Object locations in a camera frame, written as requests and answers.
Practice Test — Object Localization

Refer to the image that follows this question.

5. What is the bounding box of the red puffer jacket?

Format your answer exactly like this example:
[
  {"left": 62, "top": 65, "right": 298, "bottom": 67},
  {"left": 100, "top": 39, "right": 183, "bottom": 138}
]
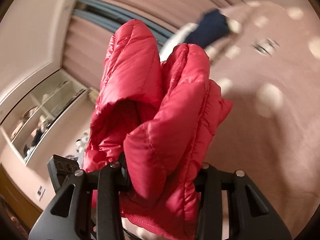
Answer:
[{"left": 83, "top": 20, "right": 232, "bottom": 239}]

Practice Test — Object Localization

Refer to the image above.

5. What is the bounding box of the beige pleated lamp shade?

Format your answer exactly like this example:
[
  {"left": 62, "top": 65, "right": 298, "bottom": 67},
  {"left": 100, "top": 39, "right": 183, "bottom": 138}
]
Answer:
[{"left": 88, "top": 87, "right": 99, "bottom": 104}]

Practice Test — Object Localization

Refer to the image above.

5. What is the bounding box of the brown polka dot bedspread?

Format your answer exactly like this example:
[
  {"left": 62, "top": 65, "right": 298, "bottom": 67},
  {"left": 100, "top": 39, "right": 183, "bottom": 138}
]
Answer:
[{"left": 205, "top": 1, "right": 319, "bottom": 237}]

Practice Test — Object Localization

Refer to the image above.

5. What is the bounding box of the blue curtain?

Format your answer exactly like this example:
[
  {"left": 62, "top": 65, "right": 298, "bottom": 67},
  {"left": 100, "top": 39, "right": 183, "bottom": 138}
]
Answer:
[{"left": 73, "top": 0, "right": 174, "bottom": 48}]

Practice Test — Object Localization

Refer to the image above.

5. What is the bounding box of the white goose plush toy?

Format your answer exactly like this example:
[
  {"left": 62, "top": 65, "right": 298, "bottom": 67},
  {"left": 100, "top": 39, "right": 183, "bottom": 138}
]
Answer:
[{"left": 159, "top": 22, "right": 199, "bottom": 62}]

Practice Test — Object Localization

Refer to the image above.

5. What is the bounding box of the navy blue folded garment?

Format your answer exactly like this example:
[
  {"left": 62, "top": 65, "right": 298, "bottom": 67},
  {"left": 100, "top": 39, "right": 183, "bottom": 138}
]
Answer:
[{"left": 184, "top": 9, "right": 230, "bottom": 49}]

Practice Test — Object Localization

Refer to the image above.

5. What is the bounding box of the pink curtain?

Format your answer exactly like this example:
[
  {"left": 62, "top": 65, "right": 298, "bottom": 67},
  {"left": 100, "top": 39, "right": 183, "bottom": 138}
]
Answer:
[{"left": 62, "top": 0, "right": 241, "bottom": 88}]

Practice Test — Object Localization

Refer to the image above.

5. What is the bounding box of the white wall shelf unit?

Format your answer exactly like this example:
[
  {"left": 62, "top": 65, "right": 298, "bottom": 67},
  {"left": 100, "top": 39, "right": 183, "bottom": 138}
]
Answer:
[{"left": 1, "top": 70, "right": 88, "bottom": 164}]

